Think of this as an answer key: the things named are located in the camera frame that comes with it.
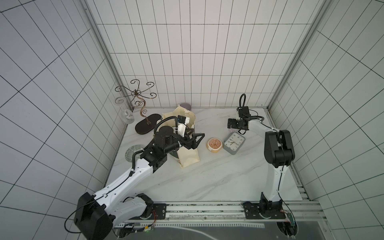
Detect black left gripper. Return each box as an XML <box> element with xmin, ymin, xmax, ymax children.
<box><xmin>165</xmin><ymin>128</ymin><xmax>205</xmax><ymax>153</ymax></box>

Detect cream canvas floral tote bag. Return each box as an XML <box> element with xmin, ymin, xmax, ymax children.
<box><xmin>161</xmin><ymin>104</ymin><xmax>200</xmax><ymax>169</ymax></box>

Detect orange rounded alarm clock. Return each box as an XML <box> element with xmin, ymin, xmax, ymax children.
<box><xmin>207</xmin><ymin>137</ymin><xmax>223</xmax><ymax>153</ymax></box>

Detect grey square alarm clock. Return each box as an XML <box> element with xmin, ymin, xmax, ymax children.
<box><xmin>223</xmin><ymin>132</ymin><xmax>246</xmax><ymax>155</ymax></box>

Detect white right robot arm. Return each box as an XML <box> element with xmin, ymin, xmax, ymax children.
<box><xmin>228</xmin><ymin>107</ymin><xmax>295</xmax><ymax>219</ymax></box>

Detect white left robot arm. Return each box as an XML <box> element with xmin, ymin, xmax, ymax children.
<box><xmin>73</xmin><ymin>126</ymin><xmax>205</xmax><ymax>240</ymax></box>

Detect purple ceramic bowl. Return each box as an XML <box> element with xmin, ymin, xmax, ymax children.
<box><xmin>179</xmin><ymin>103</ymin><xmax>192</xmax><ymax>111</ymax></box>

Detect metal jewelry tree stand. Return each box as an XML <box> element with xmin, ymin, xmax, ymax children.
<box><xmin>115</xmin><ymin>79</ymin><xmax>162</xmax><ymax>135</ymax></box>

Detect green patterned coaster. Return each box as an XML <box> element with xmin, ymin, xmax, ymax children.
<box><xmin>125</xmin><ymin>145</ymin><xmax>144</xmax><ymax>163</ymax></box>

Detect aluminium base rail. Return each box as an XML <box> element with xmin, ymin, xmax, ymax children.
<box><xmin>116</xmin><ymin>201</ymin><xmax>327</xmax><ymax>229</ymax></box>

